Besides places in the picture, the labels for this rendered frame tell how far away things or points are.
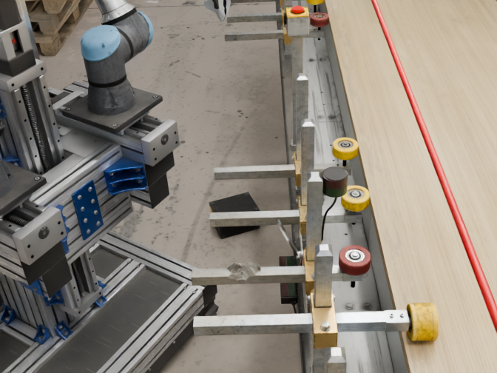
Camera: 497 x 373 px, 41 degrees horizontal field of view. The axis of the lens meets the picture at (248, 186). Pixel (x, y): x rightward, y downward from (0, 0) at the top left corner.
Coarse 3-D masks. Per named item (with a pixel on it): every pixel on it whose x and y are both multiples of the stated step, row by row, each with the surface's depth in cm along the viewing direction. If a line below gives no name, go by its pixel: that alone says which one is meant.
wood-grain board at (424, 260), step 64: (384, 0) 296; (448, 0) 293; (384, 64) 247; (448, 64) 244; (384, 128) 212; (448, 128) 210; (384, 192) 185; (384, 256) 165; (448, 256) 164; (448, 320) 147
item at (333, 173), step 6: (330, 168) 156; (336, 168) 156; (324, 174) 154; (330, 174) 154; (336, 174) 154; (342, 174) 154; (336, 180) 152; (324, 198) 158; (336, 198) 159; (324, 216) 163; (324, 222) 164
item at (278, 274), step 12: (192, 276) 168; (204, 276) 168; (216, 276) 168; (228, 276) 168; (252, 276) 167; (264, 276) 167; (276, 276) 167; (288, 276) 167; (300, 276) 167; (336, 276) 167; (348, 276) 167; (360, 276) 167
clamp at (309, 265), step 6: (306, 258) 170; (306, 264) 168; (312, 264) 168; (306, 270) 166; (312, 270) 166; (306, 276) 165; (306, 282) 164; (312, 282) 164; (306, 288) 165; (312, 288) 165; (306, 294) 166
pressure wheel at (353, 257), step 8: (344, 248) 167; (352, 248) 167; (360, 248) 167; (344, 256) 165; (352, 256) 165; (360, 256) 165; (368, 256) 164; (344, 264) 163; (352, 264) 162; (360, 264) 162; (368, 264) 163; (352, 272) 163; (360, 272) 163
